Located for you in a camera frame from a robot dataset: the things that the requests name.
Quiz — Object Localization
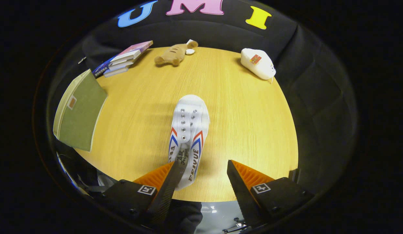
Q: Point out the dark blue book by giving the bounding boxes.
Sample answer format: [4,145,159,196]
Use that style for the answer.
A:
[92,56,119,78]

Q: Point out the white canvas shoe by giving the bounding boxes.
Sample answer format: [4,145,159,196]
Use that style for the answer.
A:
[168,95,210,190]

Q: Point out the brown plush toy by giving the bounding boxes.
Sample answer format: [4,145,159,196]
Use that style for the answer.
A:
[154,40,199,67]

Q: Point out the pink cover book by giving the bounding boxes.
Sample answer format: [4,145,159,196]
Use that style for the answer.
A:
[109,40,154,64]

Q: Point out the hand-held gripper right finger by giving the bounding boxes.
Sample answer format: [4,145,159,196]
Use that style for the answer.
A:
[227,160,315,228]

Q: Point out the green fabric storage box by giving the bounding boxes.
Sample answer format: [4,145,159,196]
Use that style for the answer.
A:
[53,69,108,152]

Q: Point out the black backdrop cloth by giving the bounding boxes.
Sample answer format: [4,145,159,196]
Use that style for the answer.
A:
[45,0,358,195]

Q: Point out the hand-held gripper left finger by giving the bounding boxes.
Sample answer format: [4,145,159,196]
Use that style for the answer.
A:
[102,162,184,228]

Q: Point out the grey cover book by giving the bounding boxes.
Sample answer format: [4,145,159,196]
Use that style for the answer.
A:
[108,58,133,71]

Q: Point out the white pouch with red label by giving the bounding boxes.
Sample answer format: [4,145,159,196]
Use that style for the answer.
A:
[241,48,276,80]

